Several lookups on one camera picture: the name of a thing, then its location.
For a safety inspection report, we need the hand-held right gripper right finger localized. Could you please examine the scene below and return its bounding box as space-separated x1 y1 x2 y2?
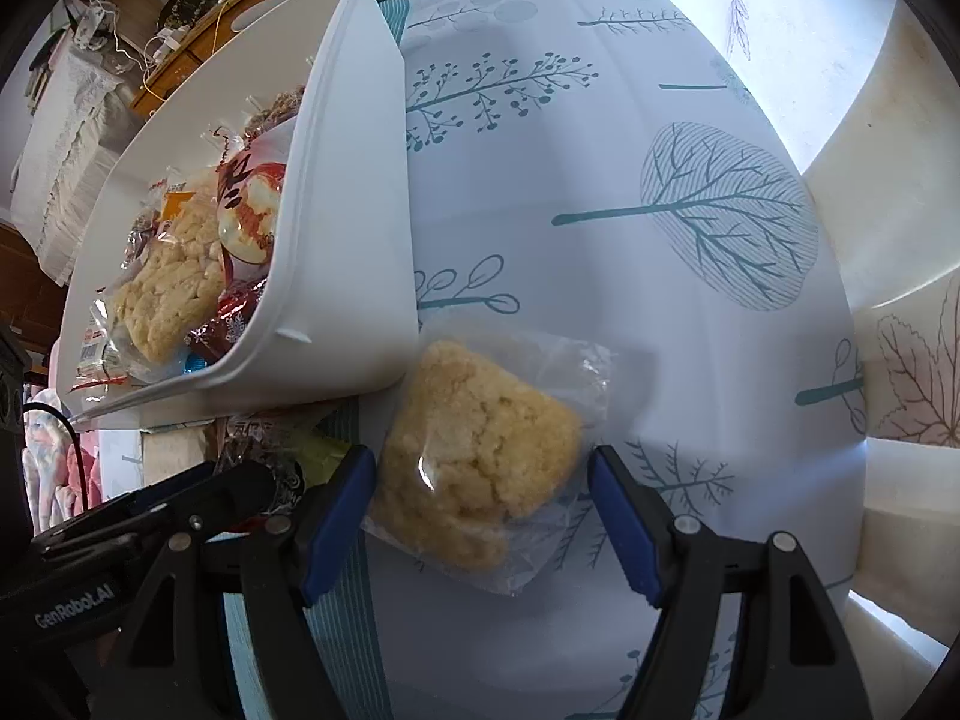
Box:
587 445 875 720

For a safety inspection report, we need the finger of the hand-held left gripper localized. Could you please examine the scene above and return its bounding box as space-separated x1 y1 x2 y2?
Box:
30 460 278 560

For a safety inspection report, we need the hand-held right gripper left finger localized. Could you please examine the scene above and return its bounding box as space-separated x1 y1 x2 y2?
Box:
112 445 380 720

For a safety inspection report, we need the crumbly pastry packet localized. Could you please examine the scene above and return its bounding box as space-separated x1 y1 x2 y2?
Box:
90 187 230 368
360 330 612 599

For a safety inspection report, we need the white plastic basket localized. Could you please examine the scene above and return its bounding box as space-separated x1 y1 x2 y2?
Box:
56 0 419 430

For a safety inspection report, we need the yellow green snack packet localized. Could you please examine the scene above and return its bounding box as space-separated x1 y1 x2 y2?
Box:
214 409 353 515

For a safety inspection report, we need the pink bedding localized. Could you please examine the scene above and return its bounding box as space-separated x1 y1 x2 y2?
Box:
22 382 98 526

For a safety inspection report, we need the red foil snack packet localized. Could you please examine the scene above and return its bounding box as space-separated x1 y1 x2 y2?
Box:
187 277 267 361

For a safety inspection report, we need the tree print tablecloth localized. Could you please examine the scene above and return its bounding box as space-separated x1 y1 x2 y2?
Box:
97 0 871 720

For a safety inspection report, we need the red white snack packet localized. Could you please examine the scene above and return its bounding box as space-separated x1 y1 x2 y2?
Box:
216 124 290 267

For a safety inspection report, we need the round biscuit packet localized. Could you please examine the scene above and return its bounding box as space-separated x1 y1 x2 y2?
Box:
124 176 200 263

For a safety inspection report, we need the white lace cloth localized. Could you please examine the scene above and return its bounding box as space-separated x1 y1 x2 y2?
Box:
11 37 147 286

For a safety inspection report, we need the clear nut snack packet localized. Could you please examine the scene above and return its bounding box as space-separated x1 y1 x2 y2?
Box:
244 86 305 140

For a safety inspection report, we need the white power strip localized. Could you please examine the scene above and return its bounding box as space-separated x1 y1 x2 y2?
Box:
142 26 188 65

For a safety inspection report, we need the dark patterned box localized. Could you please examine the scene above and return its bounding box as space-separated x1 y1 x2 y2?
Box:
157 0 218 27

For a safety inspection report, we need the black cable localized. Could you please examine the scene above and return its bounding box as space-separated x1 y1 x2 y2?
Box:
22 401 80 518

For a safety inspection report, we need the yellow cable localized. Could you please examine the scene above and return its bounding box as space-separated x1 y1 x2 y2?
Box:
142 0 226 102

